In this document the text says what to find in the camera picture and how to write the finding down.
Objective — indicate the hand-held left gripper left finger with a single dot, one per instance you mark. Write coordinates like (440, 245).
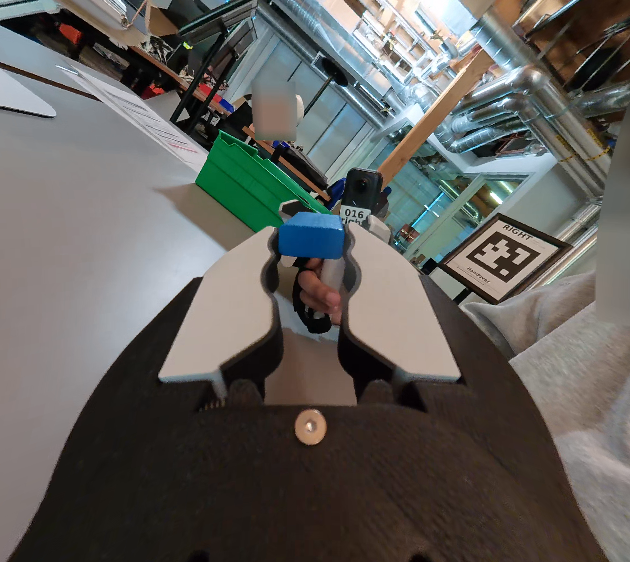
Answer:
(221, 316)

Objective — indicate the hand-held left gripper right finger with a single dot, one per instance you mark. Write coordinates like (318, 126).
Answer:
(398, 316)

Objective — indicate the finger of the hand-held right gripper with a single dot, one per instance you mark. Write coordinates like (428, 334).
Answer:
(294, 208)
(381, 230)

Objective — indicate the blue notched block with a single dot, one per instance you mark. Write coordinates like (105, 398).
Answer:
(310, 235)

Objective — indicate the grey desk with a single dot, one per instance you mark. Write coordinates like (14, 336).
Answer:
(98, 227)

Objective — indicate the person's right hand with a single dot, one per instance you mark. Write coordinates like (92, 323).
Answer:
(320, 298)

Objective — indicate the green plastic bin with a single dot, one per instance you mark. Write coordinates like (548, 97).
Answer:
(236, 188)

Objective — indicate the white hard hat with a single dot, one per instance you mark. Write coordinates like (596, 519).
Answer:
(299, 107)

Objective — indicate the slanted wooden beam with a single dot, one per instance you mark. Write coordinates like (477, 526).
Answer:
(433, 104)

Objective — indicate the black floor lamp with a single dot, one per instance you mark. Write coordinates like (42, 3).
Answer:
(334, 72)

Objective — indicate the framed marker sign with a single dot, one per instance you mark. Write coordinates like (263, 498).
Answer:
(507, 257)

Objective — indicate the printed paper sheet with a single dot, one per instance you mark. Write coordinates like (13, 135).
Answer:
(142, 121)

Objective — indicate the silver pipe bundle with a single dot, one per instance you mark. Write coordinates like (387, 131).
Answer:
(517, 99)

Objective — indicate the black monitor on stand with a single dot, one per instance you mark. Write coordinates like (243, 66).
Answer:
(216, 18)

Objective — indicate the white monitor base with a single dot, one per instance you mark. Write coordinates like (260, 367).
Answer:
(19, 94)

